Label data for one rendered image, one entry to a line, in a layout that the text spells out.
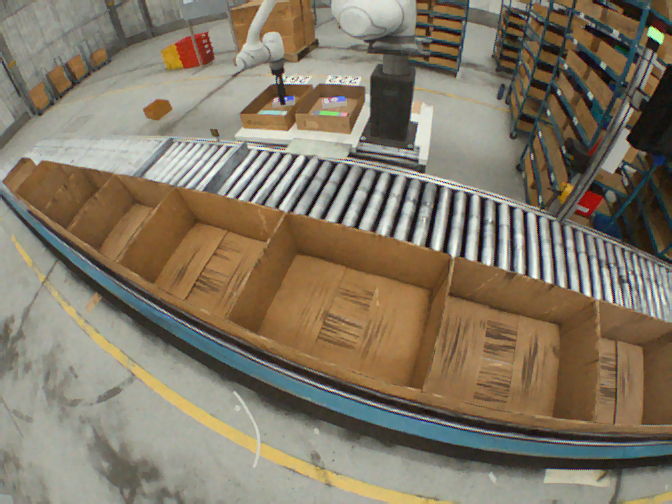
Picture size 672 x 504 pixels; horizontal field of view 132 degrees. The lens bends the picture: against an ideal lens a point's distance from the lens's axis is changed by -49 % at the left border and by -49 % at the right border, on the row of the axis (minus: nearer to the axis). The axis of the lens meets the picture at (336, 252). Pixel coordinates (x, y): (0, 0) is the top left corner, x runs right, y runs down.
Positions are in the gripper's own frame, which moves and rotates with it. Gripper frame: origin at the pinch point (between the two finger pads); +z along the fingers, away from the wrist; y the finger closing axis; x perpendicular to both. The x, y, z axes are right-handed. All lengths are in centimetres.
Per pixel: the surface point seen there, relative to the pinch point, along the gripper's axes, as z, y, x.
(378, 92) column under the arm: -20, -47, -47
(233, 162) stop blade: 3, -55, 21
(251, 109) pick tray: -1.1, -11.0, 17.3
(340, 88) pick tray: -2.3, -0.4, -34.0
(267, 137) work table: 4.9, -34.9, 6.6
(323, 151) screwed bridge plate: 5, -53, -21
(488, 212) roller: 5, -97, -84
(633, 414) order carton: -9, -183, -104
